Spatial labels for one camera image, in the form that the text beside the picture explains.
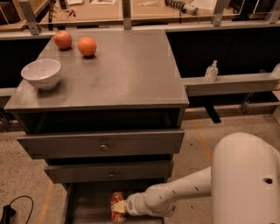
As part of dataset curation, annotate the black cable with plug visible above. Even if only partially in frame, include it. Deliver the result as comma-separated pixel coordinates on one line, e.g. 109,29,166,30
0,195,35,224

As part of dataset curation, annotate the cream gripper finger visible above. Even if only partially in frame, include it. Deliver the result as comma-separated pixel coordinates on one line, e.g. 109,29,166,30
112,200,127,214

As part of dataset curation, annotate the red coke can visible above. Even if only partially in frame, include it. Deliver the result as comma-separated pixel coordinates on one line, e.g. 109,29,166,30
110,192,126,223

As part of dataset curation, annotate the orange fruit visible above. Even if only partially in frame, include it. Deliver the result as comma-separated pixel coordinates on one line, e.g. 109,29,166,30
78,37,97,56

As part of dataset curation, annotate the grey corrugated hose tool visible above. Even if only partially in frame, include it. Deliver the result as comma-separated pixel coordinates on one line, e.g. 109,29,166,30
164,0,198,16

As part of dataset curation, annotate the open grey bottom drawer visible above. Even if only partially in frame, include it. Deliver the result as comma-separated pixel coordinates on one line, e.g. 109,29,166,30
61,179,165,224

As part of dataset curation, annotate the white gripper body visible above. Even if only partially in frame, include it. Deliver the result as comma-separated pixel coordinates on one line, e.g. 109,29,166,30
126,192,147,216

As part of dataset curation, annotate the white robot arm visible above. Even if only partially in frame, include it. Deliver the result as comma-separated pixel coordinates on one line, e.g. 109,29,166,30
111,132,280,224

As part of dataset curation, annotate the red apple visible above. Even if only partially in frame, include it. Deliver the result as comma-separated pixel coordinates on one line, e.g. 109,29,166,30
53,31,72,50

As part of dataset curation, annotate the grey top drawer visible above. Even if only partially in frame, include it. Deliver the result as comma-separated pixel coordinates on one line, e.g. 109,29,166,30
18,129,184,159

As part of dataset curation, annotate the grey middle drawer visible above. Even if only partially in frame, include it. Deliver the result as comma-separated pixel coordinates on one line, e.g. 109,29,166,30
45,160,174,183

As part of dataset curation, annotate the white bowl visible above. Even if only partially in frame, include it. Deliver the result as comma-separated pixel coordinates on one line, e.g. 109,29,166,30
21,59,61,89

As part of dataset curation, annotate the hand sanitizer bottle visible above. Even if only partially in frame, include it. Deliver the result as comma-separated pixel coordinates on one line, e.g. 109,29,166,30
205,60,219,82

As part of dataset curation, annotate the grey drawer cabinet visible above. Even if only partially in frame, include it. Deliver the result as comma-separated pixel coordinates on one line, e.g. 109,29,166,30
3,28,190,224

